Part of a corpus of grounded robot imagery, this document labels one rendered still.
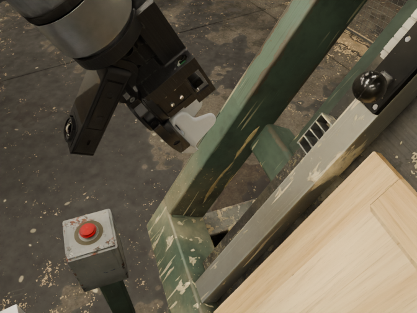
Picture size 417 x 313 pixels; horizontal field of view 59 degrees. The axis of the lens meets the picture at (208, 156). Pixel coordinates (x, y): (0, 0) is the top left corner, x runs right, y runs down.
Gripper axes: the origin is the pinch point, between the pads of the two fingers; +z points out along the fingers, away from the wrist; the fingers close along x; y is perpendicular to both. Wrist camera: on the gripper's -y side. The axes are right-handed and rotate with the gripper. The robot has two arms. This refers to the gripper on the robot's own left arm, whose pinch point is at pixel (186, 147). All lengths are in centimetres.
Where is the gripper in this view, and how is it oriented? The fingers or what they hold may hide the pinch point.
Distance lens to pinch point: 48.0
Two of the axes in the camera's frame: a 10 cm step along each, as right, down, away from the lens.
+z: 4.1, 4.4, 8.0
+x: -4.7, -6.5, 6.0
